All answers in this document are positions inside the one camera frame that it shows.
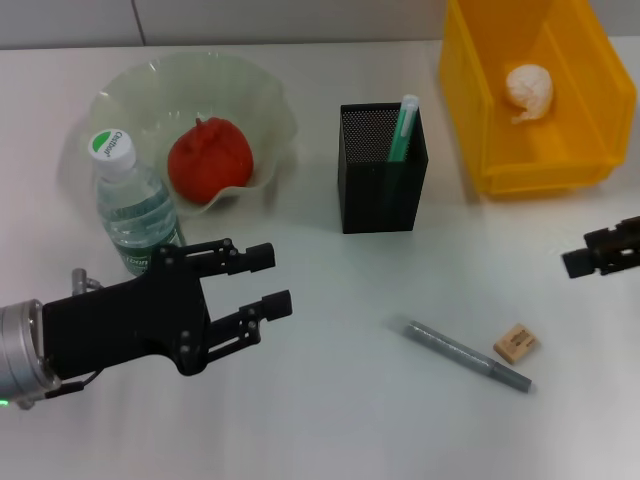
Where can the black mesh pen holder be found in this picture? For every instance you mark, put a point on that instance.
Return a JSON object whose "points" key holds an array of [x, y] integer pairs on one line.
{"points": [[382, 200]]}

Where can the red-orange toy orange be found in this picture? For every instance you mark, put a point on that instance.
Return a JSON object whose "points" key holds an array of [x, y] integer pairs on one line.
{"points": [[210, 160]]}

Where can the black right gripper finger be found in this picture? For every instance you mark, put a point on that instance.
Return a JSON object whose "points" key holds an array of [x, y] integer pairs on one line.
{"points": [[620, 235], [577, 264]]}

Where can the pale green glass fruit plate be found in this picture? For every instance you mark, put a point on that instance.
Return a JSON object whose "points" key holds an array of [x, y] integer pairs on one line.
{"points": [[150, 90]]}

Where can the white paper ball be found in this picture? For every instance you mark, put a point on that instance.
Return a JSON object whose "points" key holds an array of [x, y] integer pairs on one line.
{"points": [[530, 90]]}

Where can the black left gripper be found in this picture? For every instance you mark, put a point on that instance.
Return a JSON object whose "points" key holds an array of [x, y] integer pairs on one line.
{"points": [[130, 325]]}

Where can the grey marker pen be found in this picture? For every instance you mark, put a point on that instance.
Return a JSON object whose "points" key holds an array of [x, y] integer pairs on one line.
{"points": [[450, 347]]}

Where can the beige eraser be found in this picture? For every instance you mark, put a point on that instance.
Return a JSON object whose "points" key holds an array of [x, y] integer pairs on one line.
{"points": [[516, 342]]}

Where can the yellow plastic bin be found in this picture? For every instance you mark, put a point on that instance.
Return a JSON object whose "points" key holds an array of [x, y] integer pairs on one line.
{"points": [[475, 125]]}

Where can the green pen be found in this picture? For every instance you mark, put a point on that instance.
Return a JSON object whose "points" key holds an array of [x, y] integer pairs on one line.
{"points": [[404, 130]]}

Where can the clear bottle with green label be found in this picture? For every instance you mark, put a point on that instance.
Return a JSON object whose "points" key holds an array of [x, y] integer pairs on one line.
{"points": [[135, 210]]}

